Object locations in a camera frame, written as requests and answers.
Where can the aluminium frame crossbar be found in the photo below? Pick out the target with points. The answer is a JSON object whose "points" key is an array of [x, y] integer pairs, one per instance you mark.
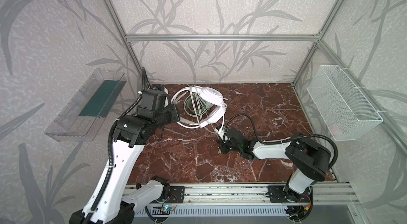
{"points": [[222, 37]]}

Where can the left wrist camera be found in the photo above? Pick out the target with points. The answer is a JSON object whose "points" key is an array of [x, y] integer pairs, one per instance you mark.
{"points": [[161, 88]]}

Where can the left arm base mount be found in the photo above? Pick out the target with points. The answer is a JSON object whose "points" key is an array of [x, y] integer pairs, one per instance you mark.
{"points": [[172, 194]]}

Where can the white headphones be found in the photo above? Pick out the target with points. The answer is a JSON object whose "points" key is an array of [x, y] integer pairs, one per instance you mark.
{"points": [[216, 113]]}

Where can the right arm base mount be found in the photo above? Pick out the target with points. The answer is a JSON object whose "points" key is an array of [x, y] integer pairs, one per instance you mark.
{"points": [[279, 194]]}

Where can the clear plastic wall bin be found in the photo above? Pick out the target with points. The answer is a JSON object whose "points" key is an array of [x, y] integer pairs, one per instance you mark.
{"points": [[85, 113]]}

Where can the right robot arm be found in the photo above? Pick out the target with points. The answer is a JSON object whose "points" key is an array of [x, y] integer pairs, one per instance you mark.
{"points": [[312, 154]]}

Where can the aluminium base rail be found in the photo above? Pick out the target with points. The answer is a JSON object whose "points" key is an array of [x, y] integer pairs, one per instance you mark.
{"points": [[254, 194]]}

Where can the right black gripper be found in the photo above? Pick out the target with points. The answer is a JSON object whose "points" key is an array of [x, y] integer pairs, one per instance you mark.
{"points": [[224, 141]]}

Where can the white wire mesh basket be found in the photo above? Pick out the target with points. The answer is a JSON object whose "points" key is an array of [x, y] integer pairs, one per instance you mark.
{"points": [[346, 111]]}

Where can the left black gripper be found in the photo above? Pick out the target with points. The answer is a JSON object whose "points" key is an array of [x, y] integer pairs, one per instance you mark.
{"points": [[171, 113]]}

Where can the mint green headphones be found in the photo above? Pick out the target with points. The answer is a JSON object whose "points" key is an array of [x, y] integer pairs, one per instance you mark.
{"points": [[195, 106]]}

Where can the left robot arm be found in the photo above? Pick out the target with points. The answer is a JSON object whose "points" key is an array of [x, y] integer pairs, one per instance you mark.
{"points": [[127, 139]]}

